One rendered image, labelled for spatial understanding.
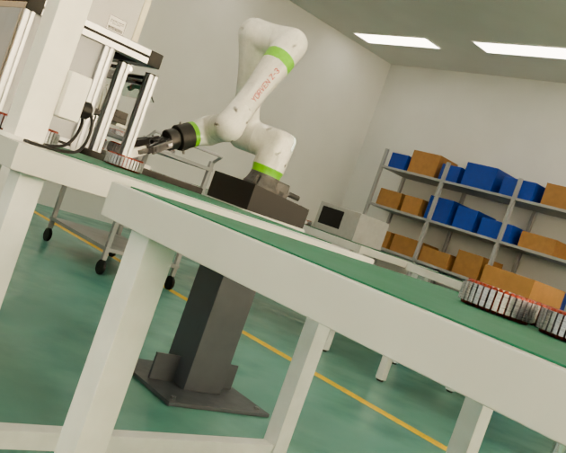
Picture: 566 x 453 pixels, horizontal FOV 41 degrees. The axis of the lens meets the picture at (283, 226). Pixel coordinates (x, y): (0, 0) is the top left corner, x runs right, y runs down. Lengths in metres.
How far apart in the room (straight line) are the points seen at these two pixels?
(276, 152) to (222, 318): 0.68
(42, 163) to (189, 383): 1.70
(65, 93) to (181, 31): 7.49
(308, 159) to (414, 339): 9.72
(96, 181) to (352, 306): 0.86
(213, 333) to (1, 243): 1.60
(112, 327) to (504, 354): 0.61
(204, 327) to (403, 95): 8.23
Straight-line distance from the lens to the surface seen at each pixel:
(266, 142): 2.98
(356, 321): 0.70
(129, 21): 2.50
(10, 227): 1.48
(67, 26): 1.51
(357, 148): 10.97
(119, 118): 2.56
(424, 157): 9.58
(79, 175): 1.47
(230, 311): 2.97
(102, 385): 1.09
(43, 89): 1.49
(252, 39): 2.92
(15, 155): 1.41
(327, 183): 10.68
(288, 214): 2.93
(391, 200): 9.70
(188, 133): 2.69
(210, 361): 3.00
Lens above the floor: 0.79
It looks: 1 degrees down
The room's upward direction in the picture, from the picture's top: 19 degrees clockwise
